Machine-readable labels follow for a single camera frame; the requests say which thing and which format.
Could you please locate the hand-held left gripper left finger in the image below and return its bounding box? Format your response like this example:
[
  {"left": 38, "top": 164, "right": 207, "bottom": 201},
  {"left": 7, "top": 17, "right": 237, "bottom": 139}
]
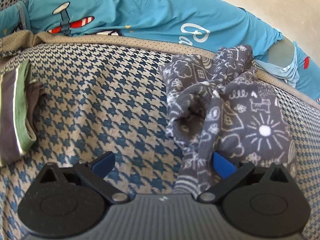
[{"left": 39, "top": 151, "right": 130, "bottom": 204}]

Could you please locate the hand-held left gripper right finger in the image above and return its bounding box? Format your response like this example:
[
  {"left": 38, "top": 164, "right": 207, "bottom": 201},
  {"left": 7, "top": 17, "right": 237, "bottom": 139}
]
[{"left": 197, "top": 151, "right": 288, "bottom": 204}]

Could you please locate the grey printed fleece jacket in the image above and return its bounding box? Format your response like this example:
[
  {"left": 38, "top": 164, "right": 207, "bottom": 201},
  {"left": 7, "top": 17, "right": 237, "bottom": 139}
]
[{"left": 158, "top": 44, "right": 298, "bottom": 198}]

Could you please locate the houndstooth bed cover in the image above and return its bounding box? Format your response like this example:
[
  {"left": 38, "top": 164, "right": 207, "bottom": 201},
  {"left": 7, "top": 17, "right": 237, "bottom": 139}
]
[{"left": 0, "top": 31, "right": 320, "bottom": 240}]

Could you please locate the green striped folded garment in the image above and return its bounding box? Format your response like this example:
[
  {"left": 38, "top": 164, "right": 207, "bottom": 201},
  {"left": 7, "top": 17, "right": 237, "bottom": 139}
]
[{"left": 0, "top": 61, "right": 37, "bottom": 167}]

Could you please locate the light blue printed cloth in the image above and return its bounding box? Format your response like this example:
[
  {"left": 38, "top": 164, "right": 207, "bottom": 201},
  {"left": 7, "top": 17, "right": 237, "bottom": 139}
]
[{"left": 254, "top": 42, "right": 301, "bottom": 88}]

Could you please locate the teal star print cushion cover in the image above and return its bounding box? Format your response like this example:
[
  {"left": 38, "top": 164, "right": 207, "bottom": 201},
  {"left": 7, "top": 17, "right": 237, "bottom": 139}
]
[{"left": 0, "top": 0, "right": 283, "bottom": 63}]

